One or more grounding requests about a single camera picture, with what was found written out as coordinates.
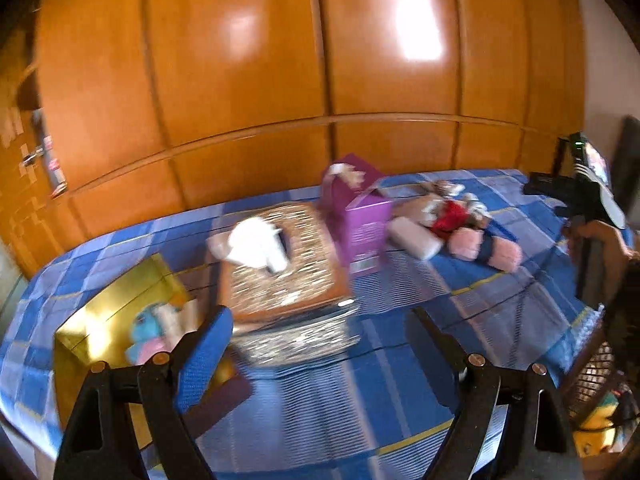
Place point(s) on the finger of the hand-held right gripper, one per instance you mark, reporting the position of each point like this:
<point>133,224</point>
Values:
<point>542,183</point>

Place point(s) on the plush doll with red shirt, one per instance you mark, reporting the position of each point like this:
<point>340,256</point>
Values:
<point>450,220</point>

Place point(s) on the brown glitter box lid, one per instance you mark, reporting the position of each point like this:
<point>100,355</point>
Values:
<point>305,340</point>

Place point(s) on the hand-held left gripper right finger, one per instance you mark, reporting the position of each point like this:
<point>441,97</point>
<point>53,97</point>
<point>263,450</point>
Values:
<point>430,355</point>

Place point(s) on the brown glitter box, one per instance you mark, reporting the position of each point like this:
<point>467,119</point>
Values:
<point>295,270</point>

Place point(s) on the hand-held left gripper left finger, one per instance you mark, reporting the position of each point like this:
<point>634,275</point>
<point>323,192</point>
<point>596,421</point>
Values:
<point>205,345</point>

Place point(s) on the white crumpled cloth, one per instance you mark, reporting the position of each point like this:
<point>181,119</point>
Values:
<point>255,242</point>

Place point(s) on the gold box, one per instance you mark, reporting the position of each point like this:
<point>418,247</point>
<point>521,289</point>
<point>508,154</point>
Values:
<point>100,320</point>

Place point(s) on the white towel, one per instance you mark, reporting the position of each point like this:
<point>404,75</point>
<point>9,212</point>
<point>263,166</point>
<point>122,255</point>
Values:
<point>415,237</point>

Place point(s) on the yellow object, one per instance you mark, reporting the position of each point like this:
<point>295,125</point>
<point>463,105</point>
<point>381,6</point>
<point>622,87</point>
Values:
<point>595,435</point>

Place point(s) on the blue and pink plush toy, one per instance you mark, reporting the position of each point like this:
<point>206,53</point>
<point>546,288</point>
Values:
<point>145,335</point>

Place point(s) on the bed with blue checked sheet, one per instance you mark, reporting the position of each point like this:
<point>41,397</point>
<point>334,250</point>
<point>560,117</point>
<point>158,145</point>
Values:
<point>400,340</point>

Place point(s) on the wooden wardrobe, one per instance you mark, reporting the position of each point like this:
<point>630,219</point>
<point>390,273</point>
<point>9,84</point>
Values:
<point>300,70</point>

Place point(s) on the person's right hand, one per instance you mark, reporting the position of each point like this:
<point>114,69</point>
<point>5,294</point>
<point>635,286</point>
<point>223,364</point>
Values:
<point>605,240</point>

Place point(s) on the purple box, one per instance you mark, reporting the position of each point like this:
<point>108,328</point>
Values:
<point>360,225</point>

